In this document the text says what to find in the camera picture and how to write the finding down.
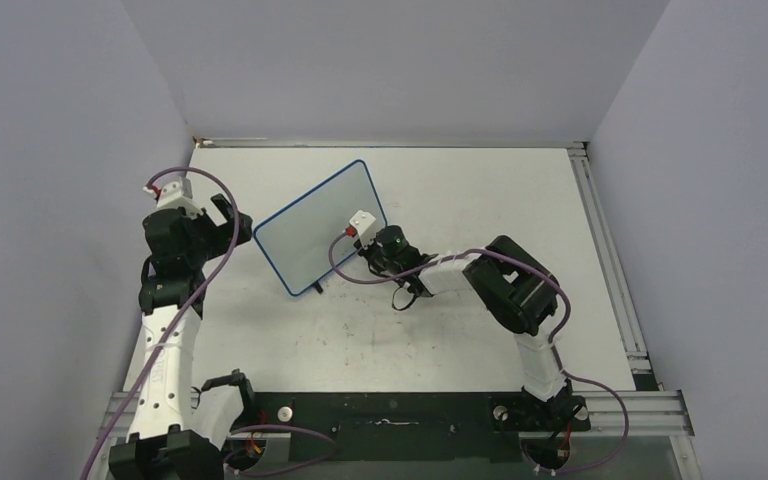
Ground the blue framed whiteboard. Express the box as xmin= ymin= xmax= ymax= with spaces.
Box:
xmin=253 ymin=159 xmax=388 ymax=297

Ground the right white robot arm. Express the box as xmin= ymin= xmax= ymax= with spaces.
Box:
xmin=346 ymin=225 xmax=591 ymax=435

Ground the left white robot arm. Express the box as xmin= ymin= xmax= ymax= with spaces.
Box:
xmin=107 ymin=194 xmax=252 ymax=479

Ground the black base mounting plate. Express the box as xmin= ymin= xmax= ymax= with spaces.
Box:
xmin=230 ymin=391 xmax=591 ymax=465

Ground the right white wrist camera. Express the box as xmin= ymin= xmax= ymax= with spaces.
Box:
xmin=344 ymin=210 xmax=383 ymax=250

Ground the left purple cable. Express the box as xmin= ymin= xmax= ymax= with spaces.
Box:
xmin=79 ymin=166 xmax=242 ymax=480

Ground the purple cable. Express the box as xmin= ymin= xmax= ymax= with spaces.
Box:
xmin=79 ymin=166 xmax=242 ymax=480
xmin=328 ymin=231 xmax=630 ymax=476

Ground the aluminium frame rail right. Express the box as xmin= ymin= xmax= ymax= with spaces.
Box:
xmin=567 ymin=142 xmax=653 ymax=375

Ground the aluminium frame rail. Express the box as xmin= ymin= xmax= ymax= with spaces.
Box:
xmin=95 ymin=389 xmax=695 ymax=440
xmin=567 ymin=142 xmax=653 ymax=375

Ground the aluminium frame rail front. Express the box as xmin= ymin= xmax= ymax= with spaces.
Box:
xmin=95 ymin=389 xmax=695 ymax=440

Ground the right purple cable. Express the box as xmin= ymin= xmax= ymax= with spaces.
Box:
xmin=328 ymin=231 xmax=630 ymax=476

